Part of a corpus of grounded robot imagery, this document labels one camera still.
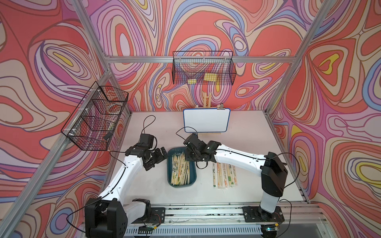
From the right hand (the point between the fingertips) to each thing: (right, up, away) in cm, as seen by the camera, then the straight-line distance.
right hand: (187, 160), depth 82 cm
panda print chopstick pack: (+26, -10, +4) cm, 28 cm away
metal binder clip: (+20, +31, +4) cm, 37 cm away
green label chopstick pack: (+24, -10, +4) cm, 27 cm away
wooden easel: (+14, +38, +33) cm, 52 cm away
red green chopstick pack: (+19, -10, +4) cm, 22 cm away
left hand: (-14, +1, 0) cm, 14 cm away
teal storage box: (-4, -8, +4) cm, 10 cm away
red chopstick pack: (+22, -10, +4) cm, 25 cm away
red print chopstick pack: (+28, -10, +4) cm, 30 cm away
